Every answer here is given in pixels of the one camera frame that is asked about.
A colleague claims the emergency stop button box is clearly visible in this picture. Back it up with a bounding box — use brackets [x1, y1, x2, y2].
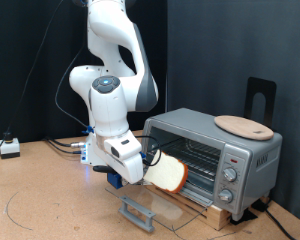
[0, 131, 21, 160]

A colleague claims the silver toaster oven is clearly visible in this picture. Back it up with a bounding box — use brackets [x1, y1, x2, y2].
[140, 107, 284, 222]

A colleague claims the white bread slice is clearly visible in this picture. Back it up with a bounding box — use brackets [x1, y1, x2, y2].
[143, 150, 190, 195]

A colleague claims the wooden slatted base block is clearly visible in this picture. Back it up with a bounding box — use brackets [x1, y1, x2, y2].
[145, 184, 233, 232]

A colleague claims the black metal bookend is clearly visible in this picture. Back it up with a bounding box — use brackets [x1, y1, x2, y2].
[243, 77, 278, 129]

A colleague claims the black oven power cable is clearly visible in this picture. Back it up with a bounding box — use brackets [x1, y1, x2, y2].
[264, 208, 298, 240]

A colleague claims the long hanging black cable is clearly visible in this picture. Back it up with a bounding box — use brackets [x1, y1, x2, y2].
[0, 0, 66, 163]

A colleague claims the silver oven knob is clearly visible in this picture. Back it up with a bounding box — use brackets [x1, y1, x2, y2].
[217, 188, 235, 204]
[222, 166, 239, 183]

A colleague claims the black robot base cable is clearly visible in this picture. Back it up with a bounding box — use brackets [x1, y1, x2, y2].
[44, 135, 87, 148]
[45, 139, 84, 155]

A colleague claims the round wooden cutting board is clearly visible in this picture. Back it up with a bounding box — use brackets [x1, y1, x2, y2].
[213, 115, 275, 141]

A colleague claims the black foam pad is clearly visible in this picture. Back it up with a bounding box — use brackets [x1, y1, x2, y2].
[229, 208, 259, 226]
[251, 199, 270, 213]

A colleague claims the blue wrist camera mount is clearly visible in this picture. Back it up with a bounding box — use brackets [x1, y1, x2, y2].
[81, 125, 148, 160]

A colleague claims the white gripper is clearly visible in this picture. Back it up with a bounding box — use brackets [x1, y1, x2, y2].
[91, 129, 145, 185]

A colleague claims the wire oven rack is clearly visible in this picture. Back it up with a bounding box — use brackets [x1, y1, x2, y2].
[156, 137, 223, 181]

